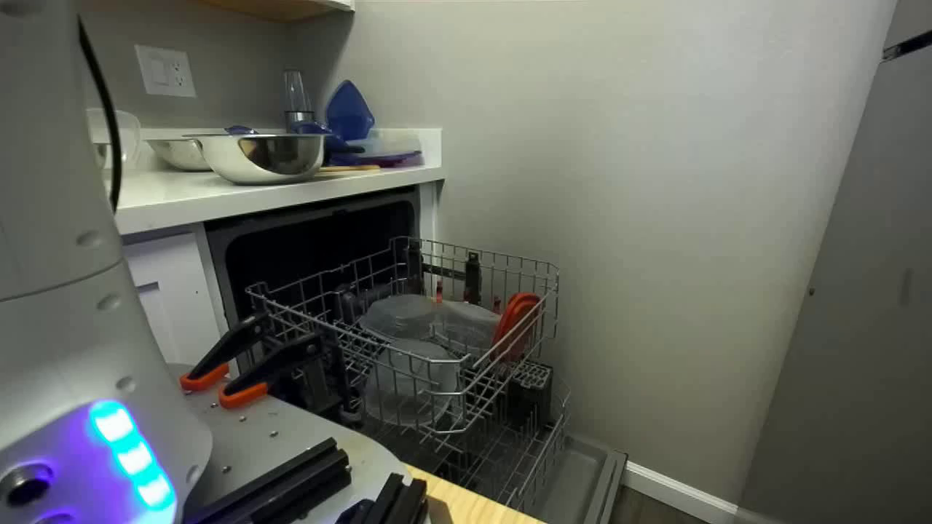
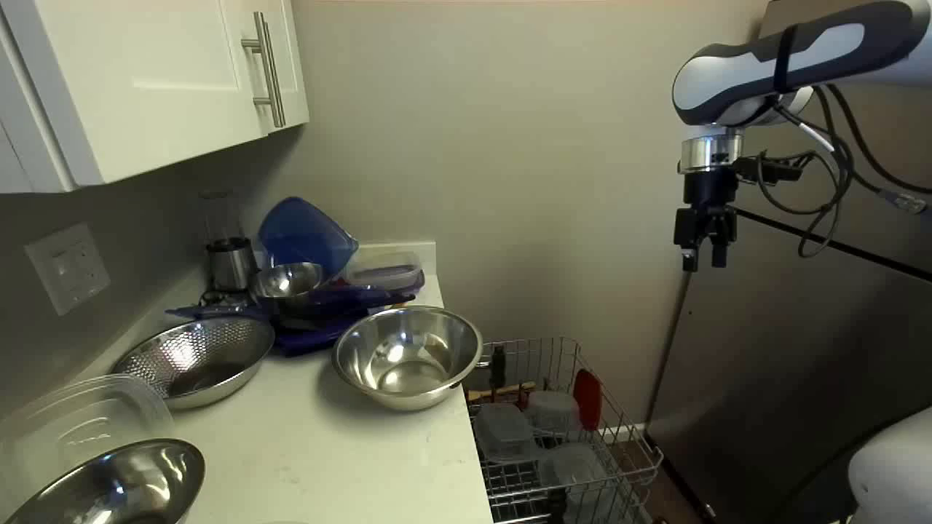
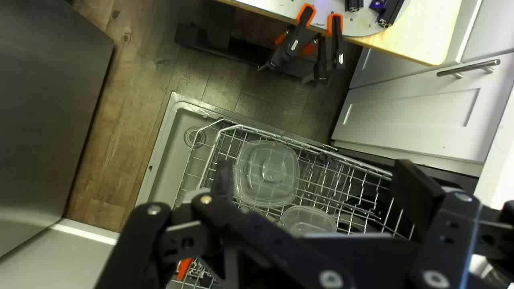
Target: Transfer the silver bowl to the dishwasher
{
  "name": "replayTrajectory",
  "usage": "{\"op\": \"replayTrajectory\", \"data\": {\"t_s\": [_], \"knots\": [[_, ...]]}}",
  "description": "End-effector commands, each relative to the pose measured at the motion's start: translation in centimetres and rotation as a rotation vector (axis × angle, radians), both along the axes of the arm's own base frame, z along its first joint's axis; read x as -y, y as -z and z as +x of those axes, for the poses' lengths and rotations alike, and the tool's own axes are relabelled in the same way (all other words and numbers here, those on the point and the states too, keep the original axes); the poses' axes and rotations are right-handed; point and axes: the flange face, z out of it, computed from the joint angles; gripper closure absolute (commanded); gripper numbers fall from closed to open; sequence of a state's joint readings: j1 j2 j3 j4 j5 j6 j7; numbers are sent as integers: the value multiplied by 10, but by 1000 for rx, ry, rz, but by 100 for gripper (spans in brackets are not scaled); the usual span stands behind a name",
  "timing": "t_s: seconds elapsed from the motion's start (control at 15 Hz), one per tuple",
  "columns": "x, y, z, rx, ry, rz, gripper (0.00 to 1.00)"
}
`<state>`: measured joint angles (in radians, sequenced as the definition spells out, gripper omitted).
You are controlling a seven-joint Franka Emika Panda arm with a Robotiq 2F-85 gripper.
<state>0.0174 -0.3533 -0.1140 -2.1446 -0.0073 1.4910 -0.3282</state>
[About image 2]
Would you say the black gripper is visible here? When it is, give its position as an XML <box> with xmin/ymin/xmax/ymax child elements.
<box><xmin>672</xmin><ymin>169</ymin><xmax>736</xmax><ymax>272</ymax></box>

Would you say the large silver bowl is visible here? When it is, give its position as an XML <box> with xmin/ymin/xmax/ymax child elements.
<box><xmin>331</xmin><ymin>306</ymin><xmax>482</xmax><ymax>413</ymax></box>

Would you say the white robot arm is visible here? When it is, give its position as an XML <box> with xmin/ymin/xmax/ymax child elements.
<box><xmin>670</xmin><ymin>0</ymin><xmax>932</xmax><ymax>269</ymax></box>

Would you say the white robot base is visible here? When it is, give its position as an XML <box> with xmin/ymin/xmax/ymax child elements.
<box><xmin>848</xmin><ymin>406</ymin><xmax>932</xmax><ymax>524</ymax></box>

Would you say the white dishwasher rack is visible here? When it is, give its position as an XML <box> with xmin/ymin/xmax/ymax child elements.
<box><xmin>466</xmin><ymin>336</ymin><xmax>663</xmax><ymax>524</ymax></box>

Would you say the small silver bowl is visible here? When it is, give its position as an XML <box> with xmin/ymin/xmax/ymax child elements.
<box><xmin>249</xmin><ymin>262</ymin><xmax>324</xmax><ymax>303</ymax></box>

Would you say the silver bowl front left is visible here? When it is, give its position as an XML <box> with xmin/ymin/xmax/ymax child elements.
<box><xmin>2</xmin><ymin>437</ymin><xmax>207</xmax><ymax>524</ymax></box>

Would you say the stainless steel refrigerator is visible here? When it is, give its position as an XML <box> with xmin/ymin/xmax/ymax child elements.
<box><xmin>643</xmin><ymin>0</ymin><xmax>932</xmax><ymax>524</ymax></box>

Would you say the clear container in rack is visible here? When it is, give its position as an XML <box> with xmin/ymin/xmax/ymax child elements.
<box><xmin>474</xmin><ymin>405</ymin><xmax>539</xmax><ymax>466</ymax></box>

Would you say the dark blue tray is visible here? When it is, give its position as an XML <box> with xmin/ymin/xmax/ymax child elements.
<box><xmin>175</xmin><ymin>262</ymin><xmax>426</xmax><ymax>357</ymax></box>

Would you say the blue plastic container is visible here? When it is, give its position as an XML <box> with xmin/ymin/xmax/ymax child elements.
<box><xmin>258</xmin><ymin>195</ymin><xmax>359</xmax><ymax>275</ymax></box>

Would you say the metal cup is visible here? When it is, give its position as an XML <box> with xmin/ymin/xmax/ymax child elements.
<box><xmin>207</xmin><ymin>234</ymin><xmax>255</xmax><ymax>290</ymax></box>

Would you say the silver mesh colander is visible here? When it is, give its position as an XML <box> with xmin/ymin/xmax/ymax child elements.
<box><xmin>111</xmin><ymin>316</ymin><xmax>273</xmax><ymax>409</ymax></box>

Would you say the white upper cabinet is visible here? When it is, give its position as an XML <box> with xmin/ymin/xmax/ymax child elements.
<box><xmin>0</xmin><ymin>0</ymin><xmax>309</xmax><ymax>195</ymax></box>

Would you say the clear plastic container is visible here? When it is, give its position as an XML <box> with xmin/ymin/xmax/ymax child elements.
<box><xmin>0</xmin><ymin>376</ymin><xmax>175</xmax><ymax>512</ymax></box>

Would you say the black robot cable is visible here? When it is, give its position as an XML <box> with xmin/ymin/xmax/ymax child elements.
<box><xmin>736</xmin><ymin>83</ymin><xmax>932</xmax><ymax>262</ymax></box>

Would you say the cabinet metal handle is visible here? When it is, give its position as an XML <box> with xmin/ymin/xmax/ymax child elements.
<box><xmin>242</xmin><ymin>10</ymin><xmax>284</xmax><ymax>127</ymax></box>

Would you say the white wall outlet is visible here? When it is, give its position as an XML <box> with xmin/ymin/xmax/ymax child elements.
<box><xmin>25</xmin><ymin>224</ymin><xmax>111</xmax><ymax>316</ymax></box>

